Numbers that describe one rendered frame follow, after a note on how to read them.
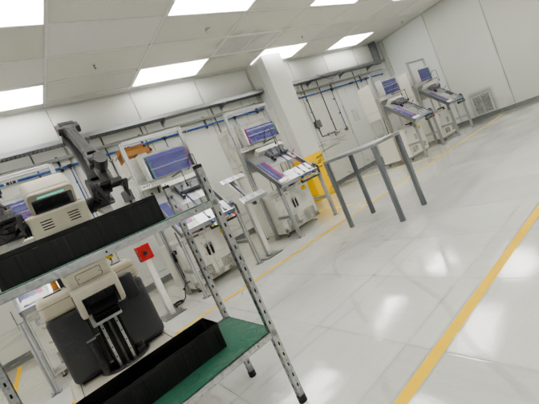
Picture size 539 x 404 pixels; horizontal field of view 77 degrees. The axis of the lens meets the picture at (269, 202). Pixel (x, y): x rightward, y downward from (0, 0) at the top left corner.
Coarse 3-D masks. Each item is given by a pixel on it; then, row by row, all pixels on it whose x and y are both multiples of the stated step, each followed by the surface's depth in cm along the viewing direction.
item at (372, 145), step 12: (396, 132) 336; (372, 144) 314; (336, 156) 365; (348, 156) 394; (408, 156) 340; (384, 168) 317; (408, 168) 341; (360, 180) 395; (384, 180) 319; (336, 192) 374; (420, 192) 342; (372, 204) 399; (396, 204) 320; (348, 216) 375
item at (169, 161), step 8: (160, 152) 399; (168, 152) 402; (176, 152) 407; (184, 152) 413; (144, 160) 391; (152, 160) 389; (160, 160) 395; (168, 160) 400; (176, 160) 406; (184, 160) 411; (152, 168) 388; (160, 168) 393; (168, 168) 398; (176, 168) 404; (152, 176) 391
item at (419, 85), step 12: (420, 60) 779; (408, 72) 765; (420, 72) 758; (408, 84) 763; (420, 84) 755; (432, 84) 761; (408, 96) 773; (420, 96) 752; (432, 96) 734; (456, 96) 752; (444, 108) 776; (420, 120) 773; (432, 120) 754; (444, 120) 754; (444, 132) 746
